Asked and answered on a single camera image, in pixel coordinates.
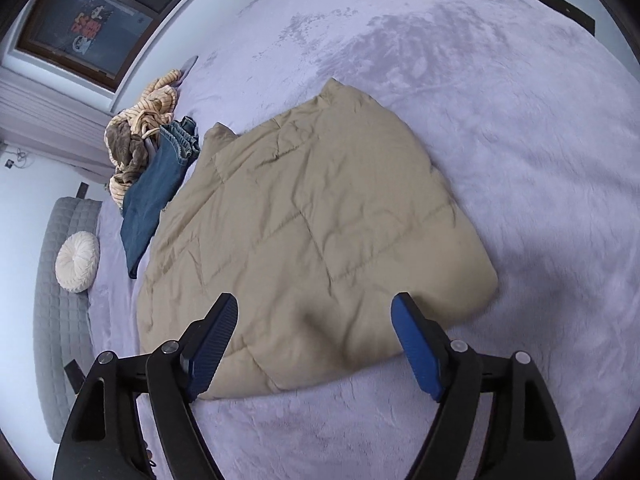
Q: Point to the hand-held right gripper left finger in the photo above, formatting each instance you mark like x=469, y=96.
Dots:
x=212, y=345

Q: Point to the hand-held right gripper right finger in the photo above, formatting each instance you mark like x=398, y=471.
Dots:
x=417, y=350

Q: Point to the beige puffer jacket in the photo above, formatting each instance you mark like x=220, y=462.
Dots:
x=310, y=235

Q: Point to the black tag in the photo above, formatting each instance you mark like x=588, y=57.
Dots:
x=75, y=375
x=82, y=190

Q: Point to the grey quilted headboard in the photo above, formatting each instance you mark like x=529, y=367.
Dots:
x=60, y=320

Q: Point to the white round cushion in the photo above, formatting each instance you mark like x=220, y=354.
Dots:
x=77, y=261

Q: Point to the blue jeans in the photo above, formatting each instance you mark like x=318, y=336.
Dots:
x=150, y=195

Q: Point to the brown plush garment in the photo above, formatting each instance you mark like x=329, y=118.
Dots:
x=125, y=147

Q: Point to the bed with lilac blanket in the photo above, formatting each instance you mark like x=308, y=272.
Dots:
x=500, y=135

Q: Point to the striped fleece garment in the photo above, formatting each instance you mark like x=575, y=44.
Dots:
x=155, y=97

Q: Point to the pale pleated curtain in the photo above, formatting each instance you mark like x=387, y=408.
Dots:
x=50, y=120

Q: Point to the small grey cloth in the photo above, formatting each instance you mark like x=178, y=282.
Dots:
x=188, y=67

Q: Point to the dark framed window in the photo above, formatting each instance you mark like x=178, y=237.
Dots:
x=100, y=20

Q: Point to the black wall strip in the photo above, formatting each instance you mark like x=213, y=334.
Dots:
x=550, y=2

